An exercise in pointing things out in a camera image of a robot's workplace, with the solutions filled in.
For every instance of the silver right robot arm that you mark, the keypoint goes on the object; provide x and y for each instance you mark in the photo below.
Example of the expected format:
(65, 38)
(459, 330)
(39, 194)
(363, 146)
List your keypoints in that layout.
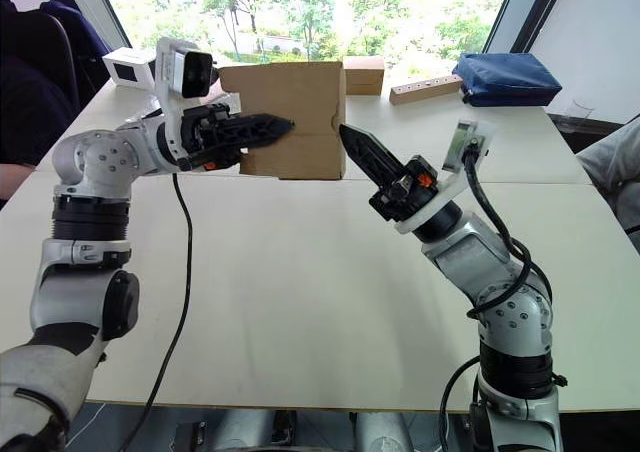
(510, 322)

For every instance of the wooden block with holes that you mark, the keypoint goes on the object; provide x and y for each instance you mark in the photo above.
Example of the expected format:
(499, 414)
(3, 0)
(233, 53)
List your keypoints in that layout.
(425, 91)

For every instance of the small tan cardboard carton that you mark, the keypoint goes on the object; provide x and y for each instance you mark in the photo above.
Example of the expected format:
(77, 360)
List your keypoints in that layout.
(365, 77)

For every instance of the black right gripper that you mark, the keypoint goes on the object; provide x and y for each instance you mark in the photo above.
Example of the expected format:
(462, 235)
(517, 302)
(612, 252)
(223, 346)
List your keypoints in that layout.
(407, 194)

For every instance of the person in dark clothing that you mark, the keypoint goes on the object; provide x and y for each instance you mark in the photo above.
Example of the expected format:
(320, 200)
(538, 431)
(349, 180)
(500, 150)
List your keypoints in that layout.
(25, 112)

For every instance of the clear drinking glass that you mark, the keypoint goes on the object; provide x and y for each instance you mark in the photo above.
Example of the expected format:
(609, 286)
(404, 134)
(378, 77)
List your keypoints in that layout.
(577, 114)

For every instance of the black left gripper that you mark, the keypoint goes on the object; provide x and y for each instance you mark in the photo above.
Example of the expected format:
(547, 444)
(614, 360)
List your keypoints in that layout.
(202, 132)

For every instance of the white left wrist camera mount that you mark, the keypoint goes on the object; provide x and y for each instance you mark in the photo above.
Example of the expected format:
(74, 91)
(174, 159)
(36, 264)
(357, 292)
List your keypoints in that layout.
(167, 67)

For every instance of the dark blue fabric pouch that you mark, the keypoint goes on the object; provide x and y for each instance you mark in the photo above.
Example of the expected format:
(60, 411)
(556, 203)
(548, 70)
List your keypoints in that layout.
(507, 79)

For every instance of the white box with black square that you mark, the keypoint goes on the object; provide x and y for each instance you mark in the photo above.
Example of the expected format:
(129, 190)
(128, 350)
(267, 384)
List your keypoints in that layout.
(129, 70)

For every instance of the person in grey clothing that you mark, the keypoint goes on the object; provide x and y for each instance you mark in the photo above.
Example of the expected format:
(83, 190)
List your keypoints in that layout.
(612, 172)

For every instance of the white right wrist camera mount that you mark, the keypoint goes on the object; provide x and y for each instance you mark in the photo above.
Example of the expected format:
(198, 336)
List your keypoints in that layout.
(481, 139)

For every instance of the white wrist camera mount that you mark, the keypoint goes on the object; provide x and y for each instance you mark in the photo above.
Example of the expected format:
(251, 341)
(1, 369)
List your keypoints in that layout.
(167, 67)
(481, 139)

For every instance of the brown cardboard box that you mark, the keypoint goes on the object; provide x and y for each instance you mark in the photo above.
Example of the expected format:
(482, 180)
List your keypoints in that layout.
(300, 92)

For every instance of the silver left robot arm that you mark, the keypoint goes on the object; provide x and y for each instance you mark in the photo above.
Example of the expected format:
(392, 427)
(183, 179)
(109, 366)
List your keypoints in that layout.
(75, 272)

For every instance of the dark window frame post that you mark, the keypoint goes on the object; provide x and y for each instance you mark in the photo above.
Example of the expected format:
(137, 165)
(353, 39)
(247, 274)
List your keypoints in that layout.
(107, 7)
(520, 7)

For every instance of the dark office chair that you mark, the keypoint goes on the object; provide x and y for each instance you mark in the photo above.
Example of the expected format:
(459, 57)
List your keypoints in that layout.
(60, 57)

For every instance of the grey rounded robot leg shape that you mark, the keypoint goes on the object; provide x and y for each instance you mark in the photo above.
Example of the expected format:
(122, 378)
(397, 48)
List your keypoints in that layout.
(382, 432)
(247, 432)

